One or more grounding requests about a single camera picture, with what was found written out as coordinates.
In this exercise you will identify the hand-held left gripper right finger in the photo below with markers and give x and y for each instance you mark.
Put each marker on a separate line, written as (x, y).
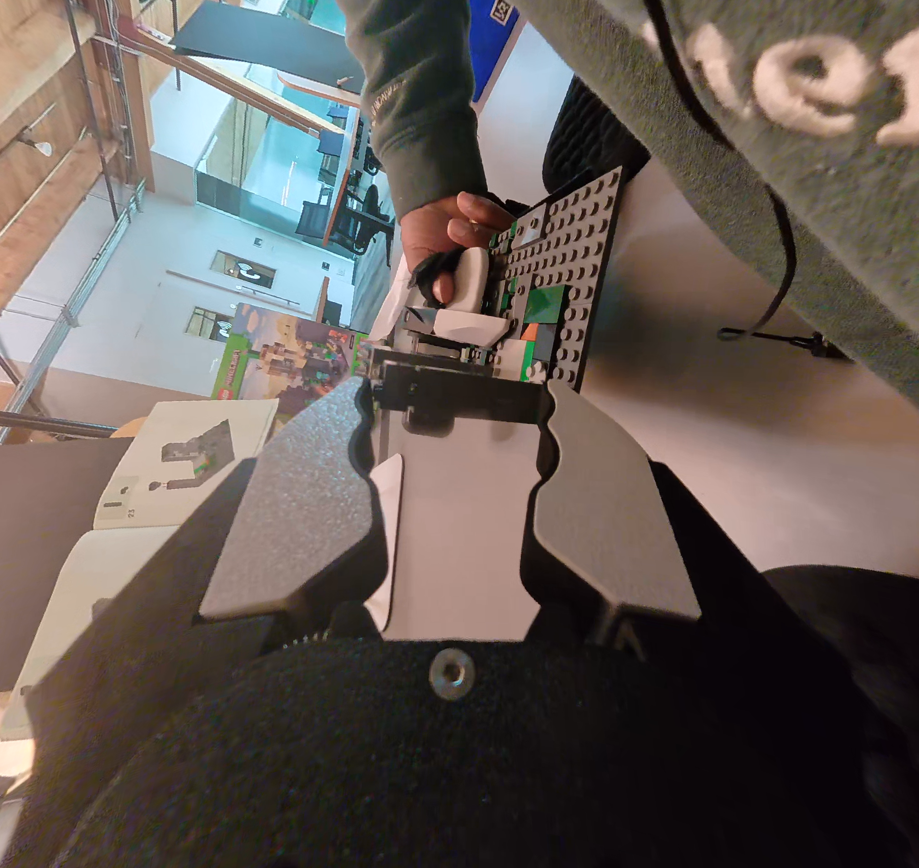
(610, 516)

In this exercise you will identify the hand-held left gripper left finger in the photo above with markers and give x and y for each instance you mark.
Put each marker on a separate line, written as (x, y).
(301, 509)

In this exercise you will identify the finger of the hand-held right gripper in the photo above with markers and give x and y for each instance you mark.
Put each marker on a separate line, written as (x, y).
(467, 323)

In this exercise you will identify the dark grey studded baseplate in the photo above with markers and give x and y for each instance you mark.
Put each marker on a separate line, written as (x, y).
(574, 250)

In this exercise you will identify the person's right forearm green sleeve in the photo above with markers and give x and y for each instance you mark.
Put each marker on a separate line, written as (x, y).
(409, 71)

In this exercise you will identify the white desk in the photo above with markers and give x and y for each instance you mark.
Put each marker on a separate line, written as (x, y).
(718, 487)

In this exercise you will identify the person's right hand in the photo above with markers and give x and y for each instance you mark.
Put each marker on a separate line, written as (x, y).
(431, 229)

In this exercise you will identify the white instruction booklet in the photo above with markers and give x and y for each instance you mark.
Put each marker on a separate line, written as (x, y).
(179, 466)

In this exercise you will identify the black office chair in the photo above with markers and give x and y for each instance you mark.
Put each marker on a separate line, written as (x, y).
(352, 218)

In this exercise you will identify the colourful toy set box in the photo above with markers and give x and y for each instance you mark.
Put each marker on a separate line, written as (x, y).
(287, 358)

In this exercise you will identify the black textured case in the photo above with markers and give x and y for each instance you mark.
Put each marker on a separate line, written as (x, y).
(589, 135)

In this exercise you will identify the blue plastic bin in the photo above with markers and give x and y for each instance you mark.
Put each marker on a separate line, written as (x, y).
(492, 42)

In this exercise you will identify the black hanging panel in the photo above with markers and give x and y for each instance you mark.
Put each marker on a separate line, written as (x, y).
(273, 38)

